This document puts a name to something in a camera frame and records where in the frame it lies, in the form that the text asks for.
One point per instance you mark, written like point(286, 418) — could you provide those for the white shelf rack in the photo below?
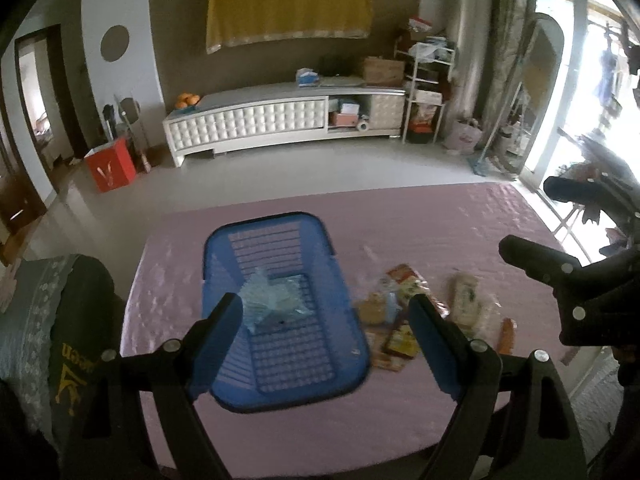
point(425, 95)

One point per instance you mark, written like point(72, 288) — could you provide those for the hanging clothes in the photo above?
point(607, 75)

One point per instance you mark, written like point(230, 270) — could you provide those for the red sausage stick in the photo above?
point(507, 335)

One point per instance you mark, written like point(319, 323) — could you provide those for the grey patterned curtain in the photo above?
point(507, 35)

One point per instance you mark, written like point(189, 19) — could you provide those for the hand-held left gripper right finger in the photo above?
point(432, 355)

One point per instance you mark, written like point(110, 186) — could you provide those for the orange box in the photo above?
point(344, 120)

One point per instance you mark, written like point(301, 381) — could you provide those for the dark red yellow snack packet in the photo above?
point(400, 342)

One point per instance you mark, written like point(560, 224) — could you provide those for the yellow hanging cloth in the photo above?
point(290, 5)

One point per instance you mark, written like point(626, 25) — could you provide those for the grey patterned chair cover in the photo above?
point(35, 310)

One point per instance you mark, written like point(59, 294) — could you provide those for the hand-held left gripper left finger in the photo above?
point(222, 340)

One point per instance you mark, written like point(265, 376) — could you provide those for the pink printed bag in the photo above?
point(464, 136)

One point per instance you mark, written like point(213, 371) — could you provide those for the clear pale green snack packet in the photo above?
point(467, 297)

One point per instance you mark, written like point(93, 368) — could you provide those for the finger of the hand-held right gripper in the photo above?
point(537, 260)
point(567, 191)

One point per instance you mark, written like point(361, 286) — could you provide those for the red gift box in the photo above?
point(110, 167)

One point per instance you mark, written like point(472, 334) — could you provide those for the white paper roll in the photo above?
point(363, 125)

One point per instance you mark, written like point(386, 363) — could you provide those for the large red white snack packet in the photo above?
point(406, 280)

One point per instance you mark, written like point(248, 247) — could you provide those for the pile of oranges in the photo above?
point(187, 101)

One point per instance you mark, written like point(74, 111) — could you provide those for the red black box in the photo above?
point(420, 133)

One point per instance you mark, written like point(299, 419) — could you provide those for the clear plastic snack bag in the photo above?
point(275, 297)

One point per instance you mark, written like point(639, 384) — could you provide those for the dark wooden door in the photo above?
point(12, 195)

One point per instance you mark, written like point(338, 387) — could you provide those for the round brown wall disc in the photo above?
point(114, 42)

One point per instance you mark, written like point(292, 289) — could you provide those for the blue plastic basket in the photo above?
point(300, 360)

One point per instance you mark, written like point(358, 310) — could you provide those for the brown cardboard box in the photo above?
point(382, 71)

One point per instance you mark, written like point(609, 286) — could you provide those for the white tufted media cabinet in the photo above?
point(250, 120)

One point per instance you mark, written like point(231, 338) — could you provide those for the small tan snack packet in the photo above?
point(372, 311)

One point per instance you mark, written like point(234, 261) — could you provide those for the orange snack packet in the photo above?
point(385, 363)

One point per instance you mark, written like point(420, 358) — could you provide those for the silver tower air conditioner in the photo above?
point(470, 35)

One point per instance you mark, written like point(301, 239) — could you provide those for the mop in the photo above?
point(477, 166)

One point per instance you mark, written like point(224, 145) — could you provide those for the arched standing mirror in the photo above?
point(542, 70)

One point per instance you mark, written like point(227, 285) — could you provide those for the blue tissue box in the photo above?
point(307, 76)

